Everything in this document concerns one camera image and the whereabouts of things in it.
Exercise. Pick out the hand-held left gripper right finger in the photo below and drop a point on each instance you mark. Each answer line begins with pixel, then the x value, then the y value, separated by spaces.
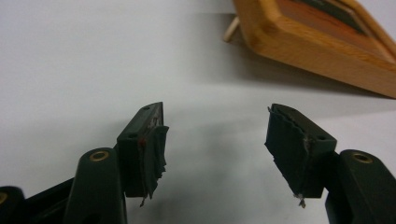
pixel 299 155

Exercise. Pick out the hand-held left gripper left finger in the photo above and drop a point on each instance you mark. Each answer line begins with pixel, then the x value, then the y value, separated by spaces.
pixel 137 155

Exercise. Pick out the wooden picture frame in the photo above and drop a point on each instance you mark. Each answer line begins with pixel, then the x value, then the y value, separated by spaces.
pixel 299 40

